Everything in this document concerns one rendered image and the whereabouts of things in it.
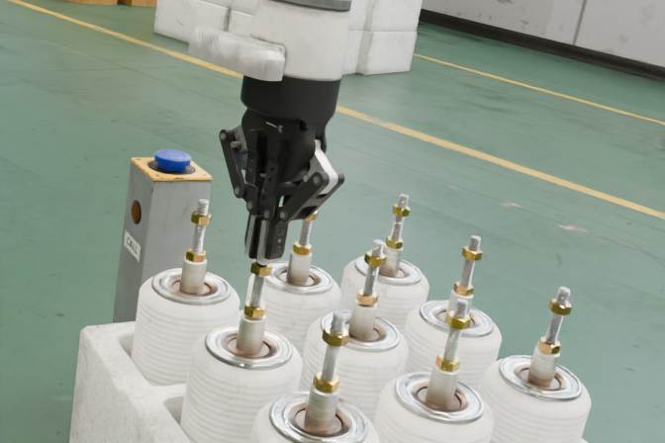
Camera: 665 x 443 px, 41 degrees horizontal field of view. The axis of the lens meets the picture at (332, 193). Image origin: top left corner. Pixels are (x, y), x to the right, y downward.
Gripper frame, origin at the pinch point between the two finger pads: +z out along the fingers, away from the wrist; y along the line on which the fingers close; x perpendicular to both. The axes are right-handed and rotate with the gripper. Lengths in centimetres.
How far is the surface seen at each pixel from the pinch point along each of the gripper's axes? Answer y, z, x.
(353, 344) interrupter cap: -4.5, 9.7, -8.6
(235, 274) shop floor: 55, 35, -48
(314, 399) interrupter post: -11.5, 7.8, 3.6
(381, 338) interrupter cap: -4.6, 9.8, -12.2
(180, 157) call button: 26.1, 2.1, -10.7
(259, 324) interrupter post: -1.1, 7.4, 0.1
